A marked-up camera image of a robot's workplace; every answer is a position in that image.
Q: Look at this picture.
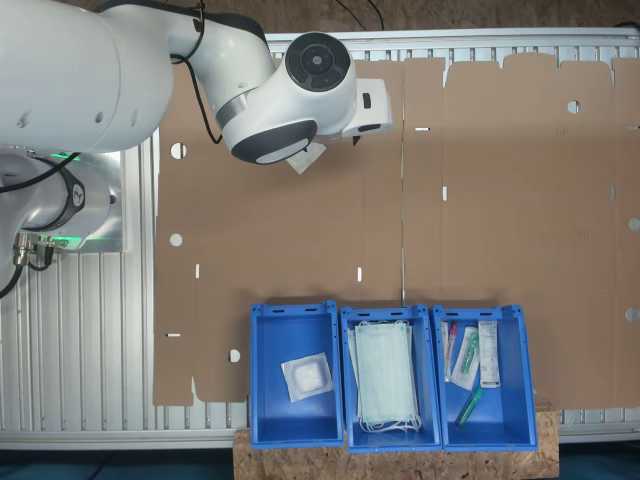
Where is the white printed flat packet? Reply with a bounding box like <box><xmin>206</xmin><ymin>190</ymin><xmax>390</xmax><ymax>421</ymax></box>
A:
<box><xmin>477</xmin><ymin>319</ymin><xmax>502</xmax><ymax>390</ymax></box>

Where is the blue bin with masks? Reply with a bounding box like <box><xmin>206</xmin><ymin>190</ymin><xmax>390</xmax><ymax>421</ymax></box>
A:
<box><xmin>339</xmin><ymin>304</ymin><xmax>444</xmax><ymax>454</ymax></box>

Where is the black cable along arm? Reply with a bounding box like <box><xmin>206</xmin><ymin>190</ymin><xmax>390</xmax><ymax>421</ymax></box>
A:
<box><xmin>168</xmin><ymin>0</ymin><xmax>224</xmax><ymax>146</ymax></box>

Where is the chipboard panel under bins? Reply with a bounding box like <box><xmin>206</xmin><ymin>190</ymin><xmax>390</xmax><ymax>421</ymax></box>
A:
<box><xmin>232</xmin><ymin>409</ymin><xmax>560</xmax><ymax>480</ymax></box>

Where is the brown cardboard sheet with slots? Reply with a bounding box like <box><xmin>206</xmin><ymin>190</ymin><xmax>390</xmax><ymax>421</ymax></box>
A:
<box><xmin>152</xmin><ymin>55</ymin><xmax>406</xmax><ymax>407</ymax></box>

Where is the cotton packet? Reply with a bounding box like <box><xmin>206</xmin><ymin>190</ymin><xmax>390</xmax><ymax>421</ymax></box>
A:
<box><xmin>287</xmin><ymin>143</ymin><xmax>327</xmax><ymax>176</ymax></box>
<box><xmin>280</xmin><ymin>351</ymin><xmax>335</xmax><ymax>402</ymax></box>

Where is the packet with green syringe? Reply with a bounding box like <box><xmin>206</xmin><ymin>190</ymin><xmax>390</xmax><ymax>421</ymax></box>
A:
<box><xmin>449</xmin><ymin>326</ymin><xmax>481</xmax><ymax>391</ymax></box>

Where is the black base cable with connectors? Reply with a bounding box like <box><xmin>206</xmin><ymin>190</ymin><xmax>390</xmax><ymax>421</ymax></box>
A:
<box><xmin>0</xmin><ymin>230</ymin><xmax>69</xmax><ymax>301</ymax></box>

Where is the blue bin with cotton packet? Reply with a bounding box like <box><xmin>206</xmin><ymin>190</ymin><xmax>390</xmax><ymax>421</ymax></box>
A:
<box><xmin>248</xmin><ymin>299</ymin><xmax>346</xmax><ymax>450</ymax></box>

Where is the pale green face mask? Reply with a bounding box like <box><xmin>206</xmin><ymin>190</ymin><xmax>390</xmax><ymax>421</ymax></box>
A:
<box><xmin>354</xmin><ymin>324</ymin><xmax>420</xmax><ymax>424</ymax></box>
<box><xmin>348</xmin><ymin>319</ymin><xmax>424</xmax><ymax>435</ymax></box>

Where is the blue bin with medical packets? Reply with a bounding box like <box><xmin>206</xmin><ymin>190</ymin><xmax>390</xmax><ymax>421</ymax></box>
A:
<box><xmin>432</xmin><ymin>303</ymin><xmax>539</xmax><ymax>451</ymax></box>

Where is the packet with red-capped tube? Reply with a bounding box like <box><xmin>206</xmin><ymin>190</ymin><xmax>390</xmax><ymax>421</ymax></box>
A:
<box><xmin>441</xmin><ymin>320</ymin><xmax>459</xmax><ymax>384</ymax></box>

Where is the loose green capped needle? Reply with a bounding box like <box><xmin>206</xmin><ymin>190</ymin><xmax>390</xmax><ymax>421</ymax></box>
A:
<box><xmin>455</xmin><ymin>387</ymin><xmax>485</xmax><ymax>429</ymax></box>

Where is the brown cardboard sheet with flaps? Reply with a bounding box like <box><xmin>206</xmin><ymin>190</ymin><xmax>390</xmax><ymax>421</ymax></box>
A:
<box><xmin>402</xmin><ymin>52</ymin><xmax>640</xmax><ymax>412</ymax></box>

